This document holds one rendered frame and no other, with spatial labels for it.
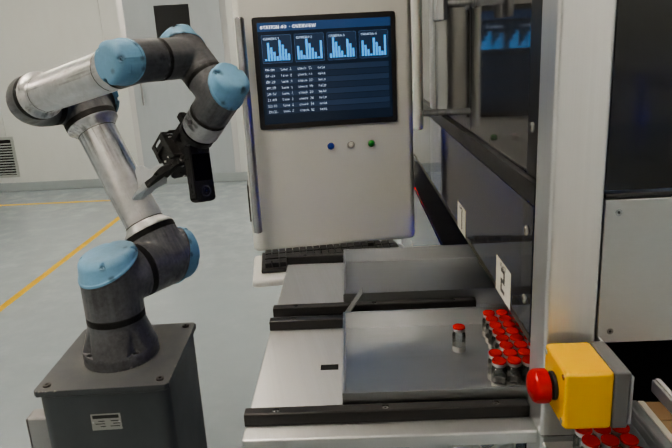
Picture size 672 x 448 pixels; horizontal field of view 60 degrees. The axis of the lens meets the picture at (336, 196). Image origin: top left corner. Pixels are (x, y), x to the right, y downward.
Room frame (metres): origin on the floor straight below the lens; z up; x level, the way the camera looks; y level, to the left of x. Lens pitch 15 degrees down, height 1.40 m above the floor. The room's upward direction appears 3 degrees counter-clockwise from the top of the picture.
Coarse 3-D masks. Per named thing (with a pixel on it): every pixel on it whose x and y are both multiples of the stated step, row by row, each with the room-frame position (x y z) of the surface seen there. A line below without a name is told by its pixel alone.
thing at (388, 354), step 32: (352, 320) 0.98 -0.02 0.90; (384, 320) 0.98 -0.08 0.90; (416, 320) 0.98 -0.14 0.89; (448, 320) 0.98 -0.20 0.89; (480, 320) 0.98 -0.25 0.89; (352, 352) 0.90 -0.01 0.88; (384, 352) 0.89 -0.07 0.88; (416, 352) 0.89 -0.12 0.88; (448, 352) 0.88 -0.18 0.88; (480, 352) 0.88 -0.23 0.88; (352, 384) 0.80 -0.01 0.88; (384, 384) 0.80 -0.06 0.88; (416, 384) 0.79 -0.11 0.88; (448, 384) 0.79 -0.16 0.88; (480, 384) 0.78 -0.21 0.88
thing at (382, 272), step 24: (360, 264) 1.31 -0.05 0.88; (384, 264) 1.30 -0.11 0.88; (408, 264) 1.29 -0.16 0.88; (432, 264) 1.28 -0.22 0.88; (456, 264) 1.28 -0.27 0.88; (360, 288) 1.17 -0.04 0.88; (384, 288) 1.16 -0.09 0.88; (408, 288) 1.15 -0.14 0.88; (432, 288) 1.15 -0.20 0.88; (456, 288) 1.14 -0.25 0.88; (480, 288) 1.06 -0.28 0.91
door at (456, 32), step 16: (448, 16) 1.41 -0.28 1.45; (464, 16) 1.22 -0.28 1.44; (448, 32) 1.41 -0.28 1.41; (464, 32) 1.22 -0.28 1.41; (448, 48) 1.41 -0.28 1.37; (464, 48) 1.22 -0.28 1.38; (448, 64) 1.41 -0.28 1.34; (464, 64) 1.22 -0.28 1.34; (448, 80) 1.41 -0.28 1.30; (464, 80) 1.22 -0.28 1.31; (448, 96) 1.41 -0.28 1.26; (464, 96) 1.22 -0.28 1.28; (448, 112) 1.41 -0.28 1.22; (464, 112) 1.22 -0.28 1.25; (464, 128) 1.22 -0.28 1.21
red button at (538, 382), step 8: (536, 368) 0.61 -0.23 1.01; (544, 368) 0.61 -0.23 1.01; (528, 376) 0.61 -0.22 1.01; (536, 376) 0.60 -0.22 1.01; (544, 376) 0.59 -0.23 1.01; (528, 384) 0.60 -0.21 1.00; (536, 384) 0.59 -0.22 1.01; (544, 384) 0.59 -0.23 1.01; (528, 392) 0.60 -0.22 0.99; (536, 392) 0.59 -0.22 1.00; (544, 392) 0.58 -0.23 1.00; (536, 400) 0.59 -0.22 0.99; (544, 400) 0.58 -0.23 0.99
